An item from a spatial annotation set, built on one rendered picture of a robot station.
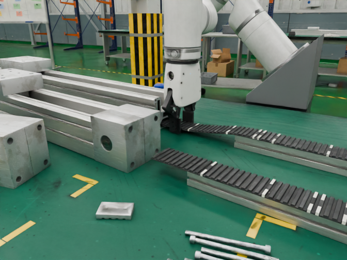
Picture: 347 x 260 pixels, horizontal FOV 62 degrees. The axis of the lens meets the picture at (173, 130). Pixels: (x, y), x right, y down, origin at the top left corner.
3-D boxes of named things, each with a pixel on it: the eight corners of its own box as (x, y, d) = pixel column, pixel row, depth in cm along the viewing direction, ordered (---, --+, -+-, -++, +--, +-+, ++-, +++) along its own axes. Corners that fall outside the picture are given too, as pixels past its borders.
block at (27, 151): (59, 159, 58) (52, 114, 55) (14, 189, 48) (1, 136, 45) (19, 152, 61) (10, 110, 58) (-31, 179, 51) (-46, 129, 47)
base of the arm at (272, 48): (267, 78, 113) (237, 42, 114) (310, 44, 103) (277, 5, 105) (257, 85, 97) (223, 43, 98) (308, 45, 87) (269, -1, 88)
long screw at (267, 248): (270, 250, 35) (271, 243, 35) (270, 256, 34) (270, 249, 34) (186, 232, 39) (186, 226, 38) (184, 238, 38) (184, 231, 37)
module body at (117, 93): (177, 120, 80) (177, 91, 77) (154, 131, 72) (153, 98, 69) (22, 84, 123) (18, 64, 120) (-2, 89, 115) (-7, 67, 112)
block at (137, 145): (168, 150, 62) (167, 108, 59) (127, 173, 53) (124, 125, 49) (136, 140, 67) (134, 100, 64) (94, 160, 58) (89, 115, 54)
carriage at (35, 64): (53, 77, 109) (50, 59, 106) (25, 82, 100) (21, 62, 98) (30, 72, 117) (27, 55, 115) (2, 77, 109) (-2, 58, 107)
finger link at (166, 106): (162, 98, 63) (168, 117, 67) (180, 79, 67) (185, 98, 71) (158, 97, 64) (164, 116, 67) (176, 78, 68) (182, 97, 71)
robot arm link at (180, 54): (186, 49, 60) (186, 63, 61) (207, 46, 67) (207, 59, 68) (155, 47, 65) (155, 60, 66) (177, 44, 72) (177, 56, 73)
